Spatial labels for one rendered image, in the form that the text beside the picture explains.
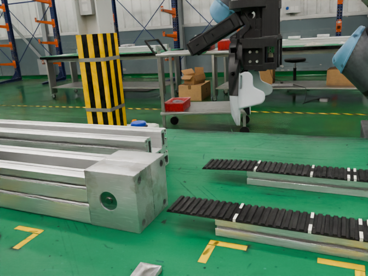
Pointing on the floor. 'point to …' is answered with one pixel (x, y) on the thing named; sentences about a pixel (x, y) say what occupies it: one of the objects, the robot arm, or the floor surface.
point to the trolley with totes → (220, 109)
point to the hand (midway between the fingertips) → (239, 114)
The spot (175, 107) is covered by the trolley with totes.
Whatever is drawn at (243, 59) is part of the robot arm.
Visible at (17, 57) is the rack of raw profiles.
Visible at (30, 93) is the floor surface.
